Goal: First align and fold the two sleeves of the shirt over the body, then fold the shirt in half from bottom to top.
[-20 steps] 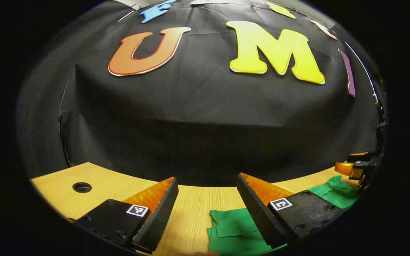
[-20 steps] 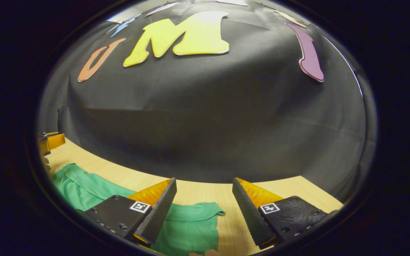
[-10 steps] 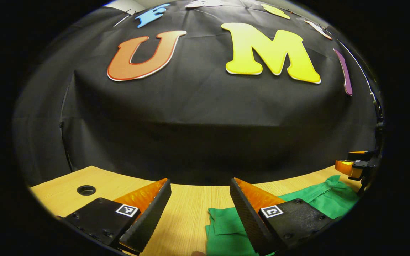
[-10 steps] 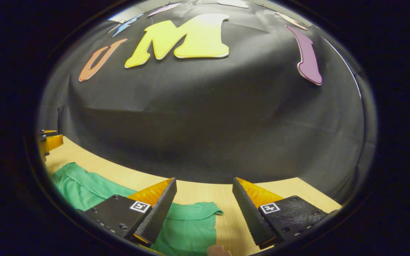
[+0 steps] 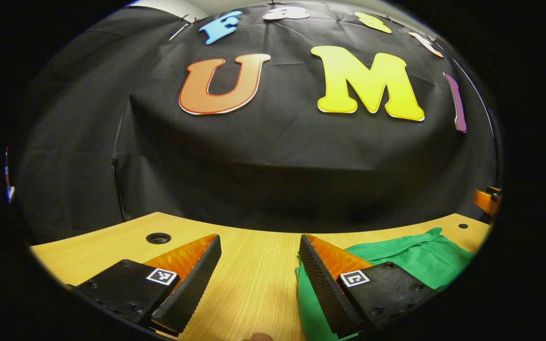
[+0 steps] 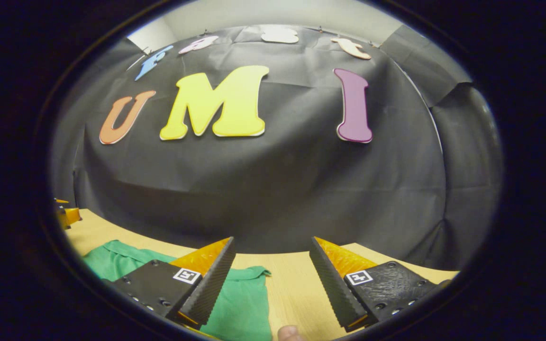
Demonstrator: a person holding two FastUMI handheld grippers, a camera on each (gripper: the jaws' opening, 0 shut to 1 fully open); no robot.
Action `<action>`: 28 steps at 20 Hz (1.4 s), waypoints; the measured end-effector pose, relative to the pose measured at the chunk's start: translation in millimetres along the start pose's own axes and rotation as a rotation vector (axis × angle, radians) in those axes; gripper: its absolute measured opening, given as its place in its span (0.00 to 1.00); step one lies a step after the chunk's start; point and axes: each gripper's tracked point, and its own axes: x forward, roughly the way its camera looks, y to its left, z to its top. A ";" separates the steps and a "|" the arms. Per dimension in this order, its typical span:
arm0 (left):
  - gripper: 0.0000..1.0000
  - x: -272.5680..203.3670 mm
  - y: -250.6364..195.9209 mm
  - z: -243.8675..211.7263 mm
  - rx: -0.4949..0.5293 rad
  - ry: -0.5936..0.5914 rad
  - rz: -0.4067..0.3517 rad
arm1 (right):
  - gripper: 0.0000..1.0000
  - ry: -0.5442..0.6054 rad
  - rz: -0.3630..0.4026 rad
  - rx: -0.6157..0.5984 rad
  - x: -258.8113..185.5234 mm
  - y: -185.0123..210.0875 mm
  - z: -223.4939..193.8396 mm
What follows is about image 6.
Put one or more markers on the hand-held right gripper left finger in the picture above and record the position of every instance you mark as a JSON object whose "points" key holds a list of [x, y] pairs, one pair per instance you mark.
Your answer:
{"points": [[211, 289]]}

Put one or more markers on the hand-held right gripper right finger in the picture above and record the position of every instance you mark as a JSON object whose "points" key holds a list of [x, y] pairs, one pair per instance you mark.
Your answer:
{"points": [[334, 289]]}

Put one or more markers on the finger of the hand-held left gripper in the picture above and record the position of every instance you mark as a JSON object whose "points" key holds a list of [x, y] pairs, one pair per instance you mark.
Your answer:
{"points": [[73, 215], [62, 201]]}

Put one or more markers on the green T-shirt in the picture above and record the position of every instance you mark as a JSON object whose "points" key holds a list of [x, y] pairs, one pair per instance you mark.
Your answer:
{"points": [[244, 308]]}

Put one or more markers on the black backdrop cloth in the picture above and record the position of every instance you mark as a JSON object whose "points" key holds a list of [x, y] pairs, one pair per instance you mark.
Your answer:
{"points": [[277, 199]]}

